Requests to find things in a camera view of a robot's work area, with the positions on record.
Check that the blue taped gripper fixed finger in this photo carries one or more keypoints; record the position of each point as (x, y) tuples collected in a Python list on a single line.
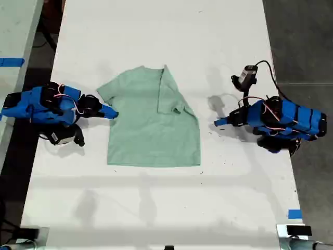
[(223, 120), (107, 109)]

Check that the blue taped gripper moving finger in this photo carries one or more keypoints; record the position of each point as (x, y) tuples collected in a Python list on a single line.
[(224, 125), (107, 115)]

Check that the pale green T-shirt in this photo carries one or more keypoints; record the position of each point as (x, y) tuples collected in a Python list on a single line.
[(153, 130)]

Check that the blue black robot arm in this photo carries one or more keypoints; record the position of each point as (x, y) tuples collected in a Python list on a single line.
[(33, 106), (291, 119)]

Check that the long blue tape strip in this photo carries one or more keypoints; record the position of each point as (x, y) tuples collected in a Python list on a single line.
[(11, 62)]

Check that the white side table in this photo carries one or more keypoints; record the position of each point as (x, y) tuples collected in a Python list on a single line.
[(15, 31)]

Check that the short blue tape strip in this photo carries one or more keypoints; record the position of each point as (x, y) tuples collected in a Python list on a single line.
[(295, 214)]

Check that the metal table clamp plate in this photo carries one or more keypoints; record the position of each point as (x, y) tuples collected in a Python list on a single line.
[(281, 230), (44, 235)]

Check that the small black box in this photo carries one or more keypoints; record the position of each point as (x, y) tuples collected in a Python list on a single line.
[(298, 230), (28, 232)]

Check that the small black edge clip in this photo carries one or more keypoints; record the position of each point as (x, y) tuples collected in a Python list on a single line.
[(169, 247)]

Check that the grey metal tube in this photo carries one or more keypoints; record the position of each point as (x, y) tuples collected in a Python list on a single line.
[(18, 246), (299, 244)]

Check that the black camera stalk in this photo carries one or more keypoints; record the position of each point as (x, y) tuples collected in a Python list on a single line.
[(246, 94)]

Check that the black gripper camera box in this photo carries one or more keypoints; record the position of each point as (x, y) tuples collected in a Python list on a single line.
[(247, 74), (62, 136)]

